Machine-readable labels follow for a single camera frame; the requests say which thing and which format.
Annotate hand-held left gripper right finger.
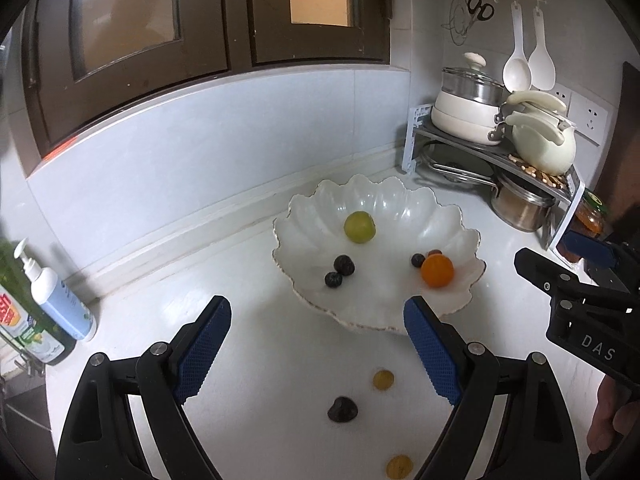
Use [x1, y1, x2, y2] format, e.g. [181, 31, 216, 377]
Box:
[403, 296, 583, 480]

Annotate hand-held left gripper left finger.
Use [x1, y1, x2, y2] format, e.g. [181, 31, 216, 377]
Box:
[54, 295, 232, 480]

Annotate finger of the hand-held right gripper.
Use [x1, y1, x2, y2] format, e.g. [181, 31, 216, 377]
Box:
[514, 247, 601, 311]
[567, 230, 640, 295]

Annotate white scalloped bowl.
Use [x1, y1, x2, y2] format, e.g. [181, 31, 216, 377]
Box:
[271, 174, 487, 337]

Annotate small orange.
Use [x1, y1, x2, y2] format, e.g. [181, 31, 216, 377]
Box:
[420, 255, 455, 289]

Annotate dark prune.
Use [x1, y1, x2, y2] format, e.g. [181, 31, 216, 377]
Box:
[327, 396, 358, 423]

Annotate green plum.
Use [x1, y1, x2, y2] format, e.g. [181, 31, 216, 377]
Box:
[343, 211, 376, 245]

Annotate person's right hand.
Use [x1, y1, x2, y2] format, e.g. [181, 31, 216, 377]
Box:
[587, 374, 640, 456]

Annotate red sauce jar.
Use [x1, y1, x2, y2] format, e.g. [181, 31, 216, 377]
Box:
[557, 237, 583, 263]

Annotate orange jar with green lid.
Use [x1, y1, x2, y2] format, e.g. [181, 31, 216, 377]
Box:
[572, 192, 608, 236]

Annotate stainless steel pot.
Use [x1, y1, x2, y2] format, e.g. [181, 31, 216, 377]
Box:
[430, 160, 557, 233]

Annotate brown beige wooden trivet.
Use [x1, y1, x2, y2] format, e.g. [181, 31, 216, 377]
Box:
[507, 154, 571, 191]

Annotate dark brown board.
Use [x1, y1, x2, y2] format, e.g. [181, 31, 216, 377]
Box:
[597, 61, 640, 246]

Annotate cream tipped pot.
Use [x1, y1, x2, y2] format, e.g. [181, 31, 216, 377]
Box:
[510, 120, 581, 177]

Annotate grey corner shelf rack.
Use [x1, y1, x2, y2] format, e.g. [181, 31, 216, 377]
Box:
[400, 102, 587, 251]

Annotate glass pot lid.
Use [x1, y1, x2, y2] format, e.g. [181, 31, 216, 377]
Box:
[422, 142, 496, 181]

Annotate white pump soap bottle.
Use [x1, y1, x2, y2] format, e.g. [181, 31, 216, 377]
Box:
[12, 237, 98, 343]

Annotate white frying pan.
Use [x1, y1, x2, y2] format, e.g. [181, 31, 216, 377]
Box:
[431, 107, 566, 146]

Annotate green dish soap bottle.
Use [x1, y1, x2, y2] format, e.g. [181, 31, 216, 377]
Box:
[0, 237, 78, 366]

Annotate white rice spoon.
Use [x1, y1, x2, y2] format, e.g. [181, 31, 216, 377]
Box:
[528, 6, 556, 91]

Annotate white ladle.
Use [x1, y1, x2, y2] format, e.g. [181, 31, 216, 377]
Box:
[502, 0, 533, 92]

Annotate dark brown window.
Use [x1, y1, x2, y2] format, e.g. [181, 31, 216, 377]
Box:
[20, 0, 393, 176]

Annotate white pot with long handle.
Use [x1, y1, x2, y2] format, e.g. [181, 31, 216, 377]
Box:
[434, 90, 568, 123]

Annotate wire whisk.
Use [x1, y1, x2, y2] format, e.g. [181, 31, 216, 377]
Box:
[446, 0, 476, 47]

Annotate black handled scissors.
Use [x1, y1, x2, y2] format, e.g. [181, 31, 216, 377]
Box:
[466, 0, 496, 22]

